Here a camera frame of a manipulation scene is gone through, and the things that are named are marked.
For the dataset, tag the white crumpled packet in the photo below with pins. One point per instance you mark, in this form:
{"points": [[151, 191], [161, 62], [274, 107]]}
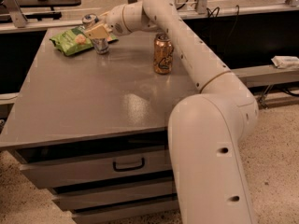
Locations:
{"points": [[286, 62]]}

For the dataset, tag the green rice chip bag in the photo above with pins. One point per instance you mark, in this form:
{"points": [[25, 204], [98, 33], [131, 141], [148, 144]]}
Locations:
{"points": [[72, 41]]}

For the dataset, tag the middle grey drawer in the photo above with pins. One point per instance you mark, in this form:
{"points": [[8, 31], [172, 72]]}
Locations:
{"points": [[115, 194]]}

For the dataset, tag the grey drawer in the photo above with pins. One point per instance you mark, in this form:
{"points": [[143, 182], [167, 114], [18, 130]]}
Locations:
{"points": [[97, 167], [115, 194], [129, 210]]}

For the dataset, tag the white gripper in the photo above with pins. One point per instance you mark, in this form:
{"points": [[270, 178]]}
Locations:
{"points": [[114, 22]]}

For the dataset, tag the silver blue redbull can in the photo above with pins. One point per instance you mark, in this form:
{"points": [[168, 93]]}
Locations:
{"points": [[100, 45]]}

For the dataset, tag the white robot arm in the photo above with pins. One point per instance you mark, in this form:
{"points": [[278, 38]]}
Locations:
{"points": [[204, 130]]}

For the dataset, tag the black drawer handle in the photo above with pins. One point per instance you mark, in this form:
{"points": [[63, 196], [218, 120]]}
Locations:
{"points": [[128, 166]]}

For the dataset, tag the top grey drawer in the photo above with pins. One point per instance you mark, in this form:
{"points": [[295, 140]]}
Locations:
{"points": [[97, 167]]}

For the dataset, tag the bottom grey drawer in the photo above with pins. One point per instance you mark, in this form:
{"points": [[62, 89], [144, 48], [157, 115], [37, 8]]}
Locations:
{"points": [[129, 210]]}

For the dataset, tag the metal frame rail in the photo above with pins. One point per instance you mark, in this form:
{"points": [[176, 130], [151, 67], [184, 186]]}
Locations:
{"points": [[187, 9]]}

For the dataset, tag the gold soda can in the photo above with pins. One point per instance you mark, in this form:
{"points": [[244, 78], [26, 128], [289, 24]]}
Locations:
{"points": [[163, 54]]}

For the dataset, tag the grey drawer cabinet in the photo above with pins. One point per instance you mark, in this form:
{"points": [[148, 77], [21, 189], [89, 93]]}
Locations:
{"points": [[91, 104]]}

